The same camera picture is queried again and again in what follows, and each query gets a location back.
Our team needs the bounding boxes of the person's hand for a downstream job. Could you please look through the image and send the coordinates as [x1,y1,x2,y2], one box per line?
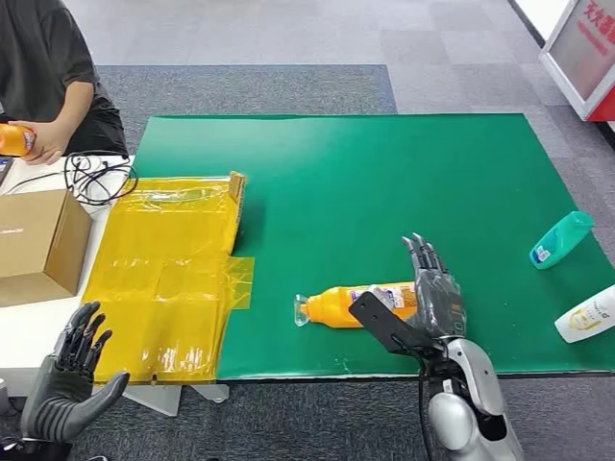
[8,119,71,167]

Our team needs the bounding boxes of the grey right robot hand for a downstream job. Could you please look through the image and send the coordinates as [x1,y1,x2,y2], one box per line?
[20,301,131,445]

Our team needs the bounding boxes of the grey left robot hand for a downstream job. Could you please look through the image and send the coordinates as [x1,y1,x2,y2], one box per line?
[401,232,468,342]

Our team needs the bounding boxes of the orange bottle with label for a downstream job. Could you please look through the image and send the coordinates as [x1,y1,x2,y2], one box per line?
[0,123,38,158]

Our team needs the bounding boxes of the orange bottle with clear cap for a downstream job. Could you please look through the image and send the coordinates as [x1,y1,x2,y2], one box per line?
[294,281,419,330]

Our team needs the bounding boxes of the teal plastic bottle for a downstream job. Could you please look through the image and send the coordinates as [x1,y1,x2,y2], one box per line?
[529,210,595,271]

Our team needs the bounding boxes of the white plastic bottle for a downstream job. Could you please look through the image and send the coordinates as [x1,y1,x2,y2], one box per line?
[554,284,615,345]

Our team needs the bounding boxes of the black wrist mounting plate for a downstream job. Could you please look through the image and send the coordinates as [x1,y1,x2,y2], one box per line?
[348,291,434,357]

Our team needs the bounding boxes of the person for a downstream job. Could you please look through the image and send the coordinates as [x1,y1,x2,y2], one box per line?
[0,0,130,167]

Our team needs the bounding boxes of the brown cardboard box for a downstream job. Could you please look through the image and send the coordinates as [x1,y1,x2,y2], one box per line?
[0,188,93,308]

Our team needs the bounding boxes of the white table base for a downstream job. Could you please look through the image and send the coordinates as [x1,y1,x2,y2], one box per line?
[120,380,230,419]

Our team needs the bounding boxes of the green table mat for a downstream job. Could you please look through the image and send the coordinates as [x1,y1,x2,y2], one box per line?
[134,113,615,381]

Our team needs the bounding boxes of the white framed red sign board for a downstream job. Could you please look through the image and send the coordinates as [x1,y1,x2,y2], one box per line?
[538,0,615,123]

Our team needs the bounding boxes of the black coiled cable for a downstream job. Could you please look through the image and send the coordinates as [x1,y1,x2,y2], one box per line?
[63,151,139,207]

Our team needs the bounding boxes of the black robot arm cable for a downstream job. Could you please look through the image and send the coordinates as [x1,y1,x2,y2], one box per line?
[416,353,435,461]

